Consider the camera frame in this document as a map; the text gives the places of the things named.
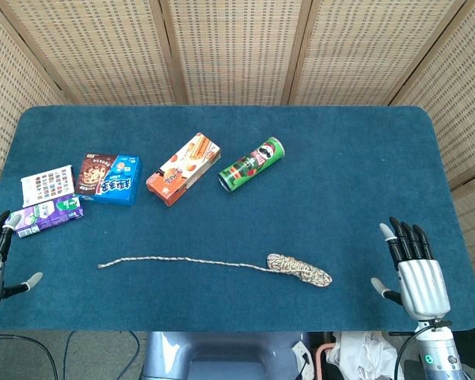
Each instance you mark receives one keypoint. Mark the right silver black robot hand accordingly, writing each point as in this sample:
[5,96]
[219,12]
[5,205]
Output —
[421,285]

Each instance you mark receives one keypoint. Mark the purple drink carton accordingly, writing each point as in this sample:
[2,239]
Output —
[43,215]

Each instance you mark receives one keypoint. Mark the white crumpled cloth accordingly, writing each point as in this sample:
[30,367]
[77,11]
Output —
[360,356]

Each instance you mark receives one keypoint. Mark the white box with coloured squares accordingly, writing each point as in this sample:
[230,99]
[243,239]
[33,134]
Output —
[47,185]

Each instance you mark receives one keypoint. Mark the orange curved tube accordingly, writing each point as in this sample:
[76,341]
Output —
[318,358]

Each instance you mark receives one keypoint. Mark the blue and brown cookie box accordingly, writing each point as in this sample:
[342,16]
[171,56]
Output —
[111,182]

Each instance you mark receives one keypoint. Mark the blue carpet table cover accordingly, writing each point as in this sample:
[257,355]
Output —
[237,221]

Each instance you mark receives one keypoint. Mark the green Pringles can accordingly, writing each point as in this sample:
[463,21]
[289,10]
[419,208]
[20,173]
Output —
[251,164]

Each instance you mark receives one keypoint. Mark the blue-grey robot torso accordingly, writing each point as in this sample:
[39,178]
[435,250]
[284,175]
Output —
[221,356]

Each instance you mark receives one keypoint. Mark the orange biscuit stick box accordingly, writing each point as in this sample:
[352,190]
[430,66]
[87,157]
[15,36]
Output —
[182,170]

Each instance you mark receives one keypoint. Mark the woven bamboo folding screen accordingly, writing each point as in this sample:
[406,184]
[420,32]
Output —
[237,47]

